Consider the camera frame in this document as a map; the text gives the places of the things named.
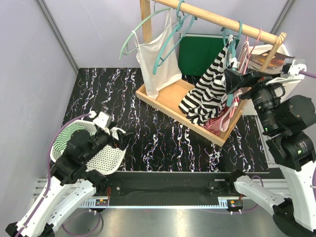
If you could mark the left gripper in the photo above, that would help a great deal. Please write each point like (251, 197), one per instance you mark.
(123, 138)

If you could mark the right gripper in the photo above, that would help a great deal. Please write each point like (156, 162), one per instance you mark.
(233, 79)

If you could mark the black white striped tank top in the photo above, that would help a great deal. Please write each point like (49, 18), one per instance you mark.
(208, 98)

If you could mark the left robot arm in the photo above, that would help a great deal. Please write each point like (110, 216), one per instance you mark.
(69, 183)

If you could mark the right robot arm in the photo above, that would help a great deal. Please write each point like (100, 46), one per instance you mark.
(284, 122)

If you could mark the pink hanger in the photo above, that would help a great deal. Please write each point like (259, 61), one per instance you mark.
(245, 54)

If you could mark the white perforated laundry basket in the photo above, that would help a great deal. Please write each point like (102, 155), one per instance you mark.
(107, 161)

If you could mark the white storage box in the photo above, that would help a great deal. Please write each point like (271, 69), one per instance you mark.
(248, 107)

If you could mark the red white striped garment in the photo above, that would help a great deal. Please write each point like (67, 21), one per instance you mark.
(220, 115)

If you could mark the green binder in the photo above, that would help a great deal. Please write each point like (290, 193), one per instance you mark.
(197, 52)

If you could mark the wooden clothes rack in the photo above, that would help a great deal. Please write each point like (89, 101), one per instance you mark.
(274, 40)

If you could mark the green white striped garment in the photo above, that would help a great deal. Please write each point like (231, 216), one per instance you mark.
(64, 136)

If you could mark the wooden tray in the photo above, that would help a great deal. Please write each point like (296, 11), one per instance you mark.
(168, 101)

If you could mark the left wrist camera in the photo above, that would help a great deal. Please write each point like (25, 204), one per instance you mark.
(103, 120)

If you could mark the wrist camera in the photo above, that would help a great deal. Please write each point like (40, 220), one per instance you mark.
(290, 72)
(103, 120)

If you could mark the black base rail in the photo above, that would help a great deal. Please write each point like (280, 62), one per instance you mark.
(166, 188)

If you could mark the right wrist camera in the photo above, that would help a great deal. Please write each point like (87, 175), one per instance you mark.
(290, 72)

